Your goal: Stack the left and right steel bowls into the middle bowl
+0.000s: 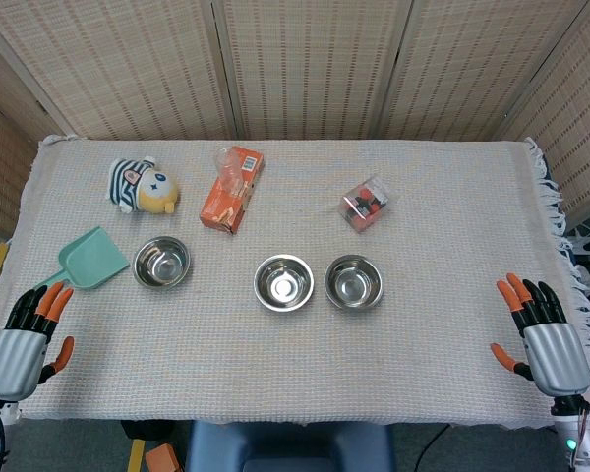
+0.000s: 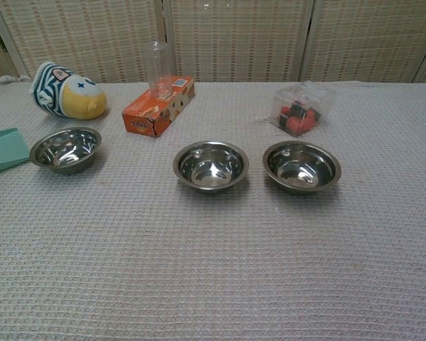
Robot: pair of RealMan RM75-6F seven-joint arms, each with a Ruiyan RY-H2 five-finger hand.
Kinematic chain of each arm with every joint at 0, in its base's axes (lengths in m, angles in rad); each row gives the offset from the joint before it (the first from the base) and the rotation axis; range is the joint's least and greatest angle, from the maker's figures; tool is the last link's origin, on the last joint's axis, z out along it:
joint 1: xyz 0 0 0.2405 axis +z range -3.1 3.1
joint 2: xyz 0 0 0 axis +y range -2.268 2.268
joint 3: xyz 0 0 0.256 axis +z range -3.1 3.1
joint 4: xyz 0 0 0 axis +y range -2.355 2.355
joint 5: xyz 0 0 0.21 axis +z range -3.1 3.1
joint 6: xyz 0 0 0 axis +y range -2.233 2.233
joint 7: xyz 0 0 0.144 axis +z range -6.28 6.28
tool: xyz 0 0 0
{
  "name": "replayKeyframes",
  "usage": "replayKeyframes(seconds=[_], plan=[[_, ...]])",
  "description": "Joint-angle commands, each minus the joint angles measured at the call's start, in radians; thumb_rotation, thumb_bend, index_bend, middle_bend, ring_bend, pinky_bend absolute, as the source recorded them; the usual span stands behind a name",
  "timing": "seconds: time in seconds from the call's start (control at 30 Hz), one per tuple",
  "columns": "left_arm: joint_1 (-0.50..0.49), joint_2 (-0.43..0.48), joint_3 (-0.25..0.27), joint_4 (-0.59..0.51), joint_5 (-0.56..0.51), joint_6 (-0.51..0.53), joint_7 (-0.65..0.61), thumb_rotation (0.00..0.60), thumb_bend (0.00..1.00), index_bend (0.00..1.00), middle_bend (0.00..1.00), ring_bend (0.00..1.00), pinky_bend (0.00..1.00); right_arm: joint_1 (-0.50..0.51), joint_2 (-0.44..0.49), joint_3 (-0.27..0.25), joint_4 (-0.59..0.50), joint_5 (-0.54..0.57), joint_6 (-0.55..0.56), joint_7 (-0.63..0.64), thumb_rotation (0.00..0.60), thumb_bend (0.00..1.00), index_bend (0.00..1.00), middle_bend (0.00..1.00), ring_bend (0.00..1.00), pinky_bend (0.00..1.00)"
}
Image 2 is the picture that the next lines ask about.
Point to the stainless steel bowl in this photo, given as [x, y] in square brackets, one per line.
[275, 167]
[184, 167]
[44, 156]

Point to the beige woven tablecloth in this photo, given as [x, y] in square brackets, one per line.
[213, 255]

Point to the orange cardboard box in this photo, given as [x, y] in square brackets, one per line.
[145, 117]

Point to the clear box with red items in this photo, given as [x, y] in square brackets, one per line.
[298, 113]

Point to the clear plastic cup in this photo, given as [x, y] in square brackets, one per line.
[159, 64]

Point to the yellow striped plush toy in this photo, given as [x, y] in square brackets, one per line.
[81, 99]

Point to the teal green wedge block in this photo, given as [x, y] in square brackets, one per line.
[3, 152]

